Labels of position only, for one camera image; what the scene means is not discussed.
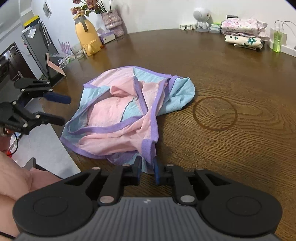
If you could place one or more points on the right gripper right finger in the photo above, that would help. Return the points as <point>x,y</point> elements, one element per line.
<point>229,207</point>

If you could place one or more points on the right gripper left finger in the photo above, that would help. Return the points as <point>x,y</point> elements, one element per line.
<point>67,205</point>

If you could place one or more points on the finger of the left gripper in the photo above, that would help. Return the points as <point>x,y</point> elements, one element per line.
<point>34,120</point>
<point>32,88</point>

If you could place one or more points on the pink blue purple garment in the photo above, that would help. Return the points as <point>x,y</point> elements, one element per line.
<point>117,115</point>

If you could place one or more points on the black appliance cabinet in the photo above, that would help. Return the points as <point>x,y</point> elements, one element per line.
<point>35,42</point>

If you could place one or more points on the clear glass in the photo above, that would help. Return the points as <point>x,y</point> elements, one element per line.
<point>78,51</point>

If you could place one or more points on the yellow mug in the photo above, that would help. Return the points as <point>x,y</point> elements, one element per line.
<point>92,47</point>

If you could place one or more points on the yellow thermos jug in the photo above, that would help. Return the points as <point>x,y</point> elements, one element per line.
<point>85,30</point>

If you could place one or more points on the purple tissue box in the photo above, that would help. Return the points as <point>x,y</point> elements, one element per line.
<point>105,37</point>

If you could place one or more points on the pink artificial flowers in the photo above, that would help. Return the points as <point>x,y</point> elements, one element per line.
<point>87,7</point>

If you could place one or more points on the cream green-flower folded cloth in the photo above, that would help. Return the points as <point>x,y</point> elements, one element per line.
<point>253,43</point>

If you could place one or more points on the white power strip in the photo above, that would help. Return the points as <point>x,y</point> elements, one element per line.
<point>284,47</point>

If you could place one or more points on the white robot figurine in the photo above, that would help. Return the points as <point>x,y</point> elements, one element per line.
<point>201,15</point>

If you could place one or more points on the green spray bottle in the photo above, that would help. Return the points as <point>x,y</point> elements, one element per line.
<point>277,38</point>

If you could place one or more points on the small green white boxes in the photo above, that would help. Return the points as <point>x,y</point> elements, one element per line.
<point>215,27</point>

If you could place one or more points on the pink floral folded cloth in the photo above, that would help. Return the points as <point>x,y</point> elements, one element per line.
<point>244,27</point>

